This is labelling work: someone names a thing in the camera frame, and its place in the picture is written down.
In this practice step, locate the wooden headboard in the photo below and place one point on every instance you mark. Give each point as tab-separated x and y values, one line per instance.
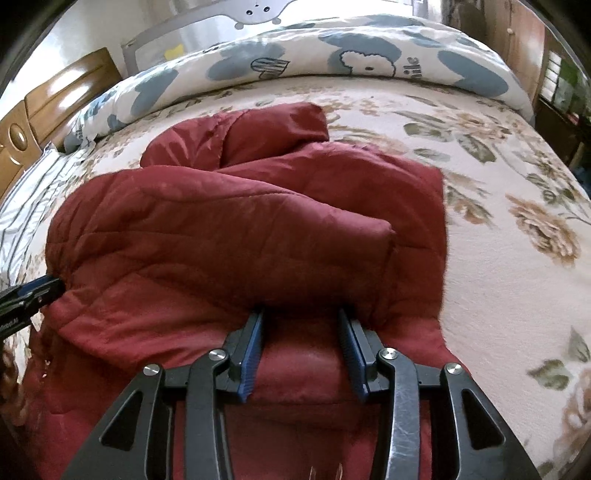
69	87

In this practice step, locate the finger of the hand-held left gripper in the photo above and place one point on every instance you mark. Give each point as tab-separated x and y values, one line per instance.
30	290

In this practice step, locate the grey bed rail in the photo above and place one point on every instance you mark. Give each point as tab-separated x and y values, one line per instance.
194	32

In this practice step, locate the wooden wardrobe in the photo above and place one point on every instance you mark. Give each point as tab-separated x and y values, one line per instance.
521	41

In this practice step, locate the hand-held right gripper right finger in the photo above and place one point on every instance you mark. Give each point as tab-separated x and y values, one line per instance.
352	355

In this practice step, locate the red quilted jacket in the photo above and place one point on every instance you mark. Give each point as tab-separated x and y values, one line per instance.
231	221

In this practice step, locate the blue and white printed duvet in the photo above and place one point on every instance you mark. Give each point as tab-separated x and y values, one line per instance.
318	50

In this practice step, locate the striped pillow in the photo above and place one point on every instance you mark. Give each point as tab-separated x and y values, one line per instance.
37	184

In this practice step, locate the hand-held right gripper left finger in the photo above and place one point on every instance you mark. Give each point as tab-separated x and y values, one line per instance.
251	355

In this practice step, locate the dark wooden shelf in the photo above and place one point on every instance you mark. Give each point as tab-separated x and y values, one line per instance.
561	92

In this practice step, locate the floral blanket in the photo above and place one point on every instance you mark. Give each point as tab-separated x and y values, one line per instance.
489	277

